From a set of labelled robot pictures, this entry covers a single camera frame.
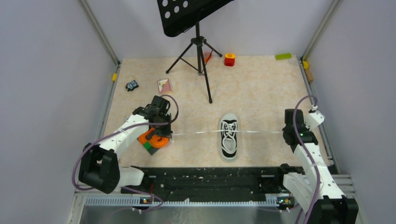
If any pink white card box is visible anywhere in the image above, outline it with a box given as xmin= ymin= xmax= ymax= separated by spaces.
xmin=157 ymin=78 xmax=172 ymax=94

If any orange plastic cup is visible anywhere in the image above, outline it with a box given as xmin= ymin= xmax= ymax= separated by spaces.
xmin=204 ymin=52 xmax=212 ymax=65

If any white slotted cable duct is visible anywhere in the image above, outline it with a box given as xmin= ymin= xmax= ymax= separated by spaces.
xmin=85 ymin=194 xmax=297 ymax=207

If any yellow corner clip right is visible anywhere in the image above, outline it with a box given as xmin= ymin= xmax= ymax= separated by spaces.
xmin=302 ymin=61 xmax=310 ymax=70

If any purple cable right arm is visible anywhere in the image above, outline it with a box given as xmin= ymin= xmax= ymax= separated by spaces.
xmin=293 ymin=95 xmax=322 ymax=224

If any lime green block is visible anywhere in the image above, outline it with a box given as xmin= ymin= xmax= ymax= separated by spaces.
xmin=275 ymin=53 xmax=292 ymax=60

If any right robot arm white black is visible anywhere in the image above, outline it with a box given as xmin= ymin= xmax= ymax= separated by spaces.
xmin=274 ymin=106 xmax=359 ymax=224

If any red yellow button block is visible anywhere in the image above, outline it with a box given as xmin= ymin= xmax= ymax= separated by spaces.
xmin=224 ymin=53 xmax=236 ymax=67

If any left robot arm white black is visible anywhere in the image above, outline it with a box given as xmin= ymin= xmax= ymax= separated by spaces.
xmin=73 ymin=95 xmax=175 ymax=194

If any black music stand tripod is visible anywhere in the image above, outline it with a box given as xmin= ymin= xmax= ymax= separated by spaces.
xmin=157 ymin=0 xmax=231 ymax=104

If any orange ring toy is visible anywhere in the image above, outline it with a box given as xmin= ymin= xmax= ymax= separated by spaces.
xmin=137 ymin=128 xmax=170 ymax=150

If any small black blue toy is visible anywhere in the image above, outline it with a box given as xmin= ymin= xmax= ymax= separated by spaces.
xmin=125 ymin=80 xmax=139 ymax=91

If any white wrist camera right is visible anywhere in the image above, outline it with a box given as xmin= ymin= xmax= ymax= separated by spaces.
xmin=304 ymin=105 xmax=325 ymax=130

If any grey base plate green block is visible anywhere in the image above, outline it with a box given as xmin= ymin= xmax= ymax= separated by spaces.
xmin=143 ymin=135 xmax=170 ymax=155

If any yellow clip left rail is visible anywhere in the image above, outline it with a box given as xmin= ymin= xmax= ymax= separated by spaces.
xmin=112 ymin=73 xmax=117 ymax=82

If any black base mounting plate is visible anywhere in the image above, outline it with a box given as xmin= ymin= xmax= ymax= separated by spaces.
xmin=132 ymin=164 xmax=305 ymax=202

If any black white sneaker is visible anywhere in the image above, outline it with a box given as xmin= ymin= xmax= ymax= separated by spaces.
xmin=169 ymin=112 xmax=283 ymax=162

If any wooden block right rail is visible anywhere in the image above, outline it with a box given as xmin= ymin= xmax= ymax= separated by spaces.
xmin=304 ymin=69 xmax=314 ymax=83

